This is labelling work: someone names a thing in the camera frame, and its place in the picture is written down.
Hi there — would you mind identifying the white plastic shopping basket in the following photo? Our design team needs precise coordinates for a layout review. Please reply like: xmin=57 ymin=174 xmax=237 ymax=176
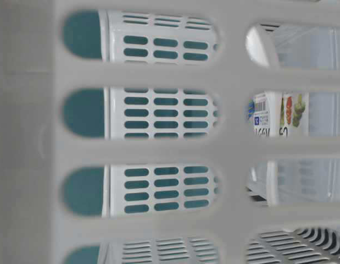
xmin=0 ymin=1 xmax=340 ymax=263

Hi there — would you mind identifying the white printed food package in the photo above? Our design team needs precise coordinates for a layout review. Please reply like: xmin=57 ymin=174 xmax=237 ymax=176
xmin=248 ymin=91 xmax=309 ymax=137

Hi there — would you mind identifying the clear plastic storage container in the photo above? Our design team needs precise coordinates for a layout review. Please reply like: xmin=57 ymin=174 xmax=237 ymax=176
xmin=246 ymin=24 xmax=340 ymax=207

